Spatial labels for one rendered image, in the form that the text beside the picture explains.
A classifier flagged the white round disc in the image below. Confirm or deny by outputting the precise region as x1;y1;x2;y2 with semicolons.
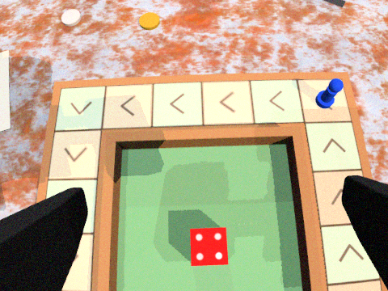
61;10;81;26

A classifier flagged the red die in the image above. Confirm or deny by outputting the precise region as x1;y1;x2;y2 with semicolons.
190;227;227;266

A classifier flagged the blue pawn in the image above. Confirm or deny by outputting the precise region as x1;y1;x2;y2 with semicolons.
316;78;344;109

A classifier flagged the yellow round disc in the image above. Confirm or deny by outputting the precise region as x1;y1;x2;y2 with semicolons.
139;12;159;30

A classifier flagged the grey flat square slab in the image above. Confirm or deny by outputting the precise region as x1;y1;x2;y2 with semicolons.
324;0;346;7

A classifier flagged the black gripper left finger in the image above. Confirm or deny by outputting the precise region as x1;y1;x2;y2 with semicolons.
0;188;88;291

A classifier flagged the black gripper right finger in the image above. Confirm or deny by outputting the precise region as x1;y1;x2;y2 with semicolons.
340;175;388;290

